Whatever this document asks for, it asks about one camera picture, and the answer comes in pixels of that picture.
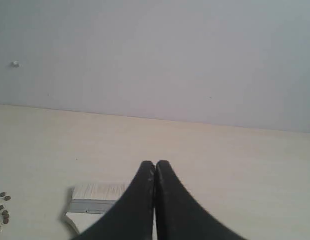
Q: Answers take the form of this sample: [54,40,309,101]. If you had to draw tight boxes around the brown beads and crumbs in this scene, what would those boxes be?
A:
[0,191,12,232]

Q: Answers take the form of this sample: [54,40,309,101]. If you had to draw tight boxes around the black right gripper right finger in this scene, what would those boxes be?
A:
[155,160,243,240]

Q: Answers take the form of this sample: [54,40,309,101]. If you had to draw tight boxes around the wooden paint brush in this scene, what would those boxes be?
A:
[63,182,128,235]

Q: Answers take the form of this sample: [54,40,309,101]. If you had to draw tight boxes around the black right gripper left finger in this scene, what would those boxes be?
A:
[75,161,155,240]

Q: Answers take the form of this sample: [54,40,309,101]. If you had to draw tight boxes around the white wall hook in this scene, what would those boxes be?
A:
[11,61,20,68]

